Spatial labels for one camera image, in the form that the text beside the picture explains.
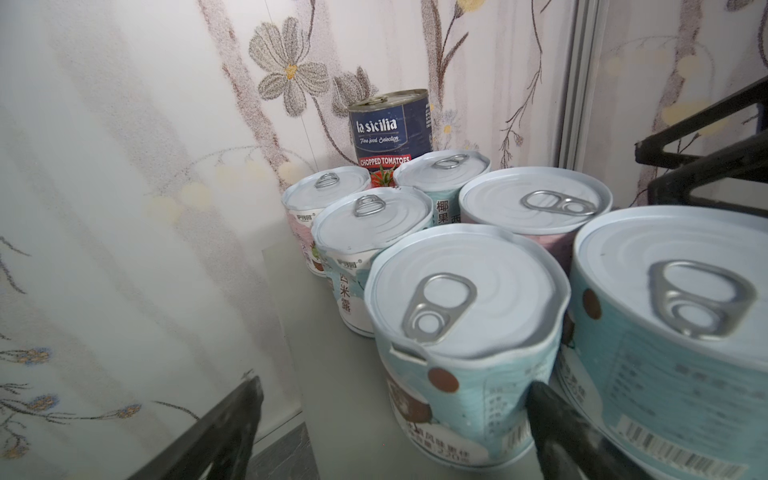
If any dark blue tomato can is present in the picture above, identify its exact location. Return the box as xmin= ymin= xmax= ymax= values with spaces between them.
xmin=348 ymin=89 xmax=433 ymax=187

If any teal label can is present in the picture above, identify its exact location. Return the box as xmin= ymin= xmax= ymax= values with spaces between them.
xmin=393 ymin=150 xmax=491 ymax=226
xmin=364 ymin=224 xmax=571 ymax=470

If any pink label can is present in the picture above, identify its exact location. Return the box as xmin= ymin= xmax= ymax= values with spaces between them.
xmin=281 ymin=166 xmax=371 ymax=277

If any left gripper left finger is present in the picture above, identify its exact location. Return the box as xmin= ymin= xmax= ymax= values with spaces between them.
xmin=131 ymin=376 xmax=264 ymax=479

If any grey metal cabinet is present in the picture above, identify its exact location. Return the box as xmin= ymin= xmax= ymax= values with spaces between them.
xmin=263 ymin=235 xmax=542 ymax=479

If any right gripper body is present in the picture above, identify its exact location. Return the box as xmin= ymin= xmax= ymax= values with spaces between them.
xmin=635 ymin=78 xmax=767 ymax=218

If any white lid can front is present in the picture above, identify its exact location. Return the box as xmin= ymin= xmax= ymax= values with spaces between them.
xmin=311 ymin=187 xmax=434 ymax=338

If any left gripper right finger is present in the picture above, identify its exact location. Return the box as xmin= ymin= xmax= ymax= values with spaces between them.
xmin=526 ymin=381 xmax=652 ymax=480

